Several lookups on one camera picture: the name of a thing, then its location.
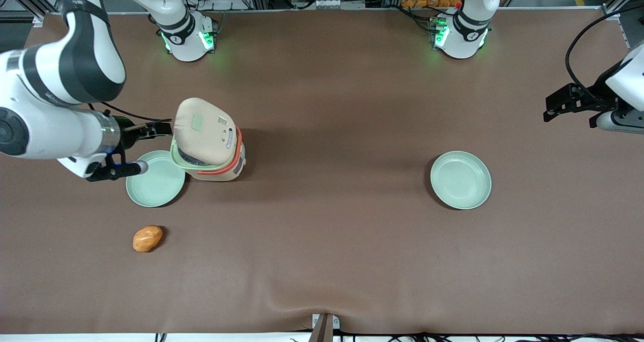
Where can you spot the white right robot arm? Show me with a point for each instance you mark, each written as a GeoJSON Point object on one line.
{"type": "Point", "coordinates": [60, 80]}

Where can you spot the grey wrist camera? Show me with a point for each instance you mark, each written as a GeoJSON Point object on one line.
{"type": "Point", "coordinates": [619, 122]}
{"type": "Point", "coordinates": [118, 170]}

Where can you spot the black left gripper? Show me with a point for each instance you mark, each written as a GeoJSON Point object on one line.
{"type": "Point", "coordinates": [595, 98]}

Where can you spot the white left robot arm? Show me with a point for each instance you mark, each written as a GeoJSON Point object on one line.
{"type": "Point", "coordinates": [465, 32]}

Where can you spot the orange bread roll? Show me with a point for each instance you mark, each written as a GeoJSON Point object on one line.
{"type": "Point", "coordinates": [147, 239]}

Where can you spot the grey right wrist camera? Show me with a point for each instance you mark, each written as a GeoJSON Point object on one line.
{"type": "Point", "coordinates": [118, 170]}

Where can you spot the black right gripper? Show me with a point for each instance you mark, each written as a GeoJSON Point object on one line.
{"type": "Point", "coordinates": [129, 132]}

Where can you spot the beige rice cooker orange trim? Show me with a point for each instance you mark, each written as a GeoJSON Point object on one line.
{"type": "Point", "coordinates": [206, 131]}

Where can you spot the pale green plate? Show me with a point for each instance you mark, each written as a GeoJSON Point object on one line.
{"type": "Point", "coordinates": [153, 183]}
{"type": "Point", "coordinates": [460, 180]}

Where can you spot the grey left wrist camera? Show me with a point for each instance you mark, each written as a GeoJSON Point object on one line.
{"type": "Point", "coordinates": [619, 122]}

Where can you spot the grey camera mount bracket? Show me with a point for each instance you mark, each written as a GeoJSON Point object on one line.
{"type": "Point", "coordinates": [324, 327]}

